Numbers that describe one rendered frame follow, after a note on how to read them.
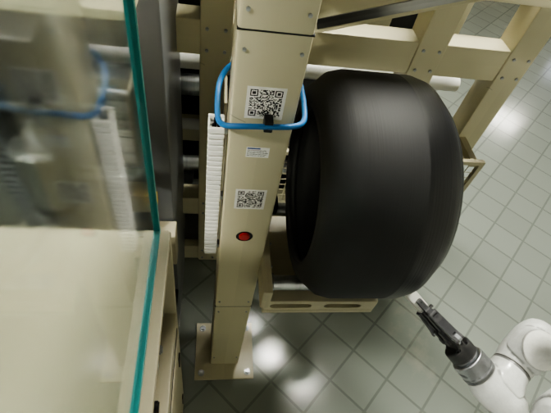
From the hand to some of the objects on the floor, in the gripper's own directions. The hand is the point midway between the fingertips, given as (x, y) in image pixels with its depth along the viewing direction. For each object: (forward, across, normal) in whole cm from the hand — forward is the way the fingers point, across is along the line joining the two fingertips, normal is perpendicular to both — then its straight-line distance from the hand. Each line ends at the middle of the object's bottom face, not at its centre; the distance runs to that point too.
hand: (415, 299), depth 113 cm
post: (+8, +102, -55) cm, 116 cm away
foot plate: (+8, +102, -54) cm, 116 cm away
